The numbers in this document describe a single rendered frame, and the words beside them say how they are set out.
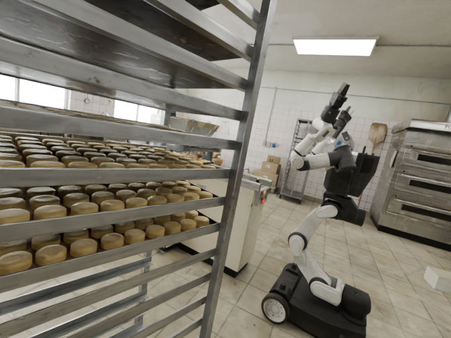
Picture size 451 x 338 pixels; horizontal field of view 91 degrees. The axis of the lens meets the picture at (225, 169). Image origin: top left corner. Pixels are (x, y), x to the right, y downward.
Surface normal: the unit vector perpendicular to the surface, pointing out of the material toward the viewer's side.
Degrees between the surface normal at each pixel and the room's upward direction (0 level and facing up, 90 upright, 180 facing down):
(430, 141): 90
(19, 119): 90
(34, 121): 90
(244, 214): 90
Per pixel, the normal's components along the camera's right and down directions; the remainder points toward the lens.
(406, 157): -0.43, 0.08
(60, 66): 0.71, 0.24
